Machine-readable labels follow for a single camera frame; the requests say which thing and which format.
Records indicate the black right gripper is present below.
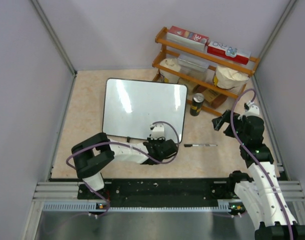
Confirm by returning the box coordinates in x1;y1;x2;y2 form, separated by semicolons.
212;109;248;144

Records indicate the black white marker pen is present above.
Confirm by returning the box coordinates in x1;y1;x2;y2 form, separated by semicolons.
184;143;218;148

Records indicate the white whiteboard black frame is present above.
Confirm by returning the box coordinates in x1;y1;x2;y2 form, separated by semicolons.
102;78;188;143

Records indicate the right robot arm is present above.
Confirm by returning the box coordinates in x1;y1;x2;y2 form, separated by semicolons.
212;110;305;240

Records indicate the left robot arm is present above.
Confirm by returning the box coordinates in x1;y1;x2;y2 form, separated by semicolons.
71;132;178;199

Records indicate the brown scouring pad pack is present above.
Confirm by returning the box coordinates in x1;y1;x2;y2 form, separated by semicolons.
192;85;228;109

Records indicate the black yellow drink can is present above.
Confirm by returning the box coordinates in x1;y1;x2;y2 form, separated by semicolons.
189;93;205;117

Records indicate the orange wooden shelf rack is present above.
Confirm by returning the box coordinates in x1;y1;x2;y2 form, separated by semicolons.
152;26;261;121

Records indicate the white paper bag right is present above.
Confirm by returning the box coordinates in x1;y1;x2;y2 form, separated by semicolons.
213;65;249;90

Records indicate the white paper bag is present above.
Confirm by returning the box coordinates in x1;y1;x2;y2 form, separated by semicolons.
213;65;249;90
159;57;181;84

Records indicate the clear plastic box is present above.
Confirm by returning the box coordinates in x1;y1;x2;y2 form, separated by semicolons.
177;54;210;77

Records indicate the red white box right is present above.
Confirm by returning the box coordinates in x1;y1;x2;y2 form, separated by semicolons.
207;41;251;65

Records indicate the red white box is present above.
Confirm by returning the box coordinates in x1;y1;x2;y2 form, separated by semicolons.
207;41;251;65
166;26;209;52

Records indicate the white paper bag left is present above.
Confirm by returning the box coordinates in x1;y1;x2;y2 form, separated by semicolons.
159;57;181;84

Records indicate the red white box left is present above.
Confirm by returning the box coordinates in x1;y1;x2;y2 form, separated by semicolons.
166;26;209;52

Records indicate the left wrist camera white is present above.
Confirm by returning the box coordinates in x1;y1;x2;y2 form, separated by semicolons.
147;123;165;141

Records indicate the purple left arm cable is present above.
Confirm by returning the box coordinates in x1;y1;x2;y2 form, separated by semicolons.
65;121;181;218

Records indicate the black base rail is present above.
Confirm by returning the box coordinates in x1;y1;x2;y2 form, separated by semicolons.
48;177;288;208

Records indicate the grey cable duct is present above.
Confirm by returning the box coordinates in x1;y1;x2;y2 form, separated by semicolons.
42;200;245;213

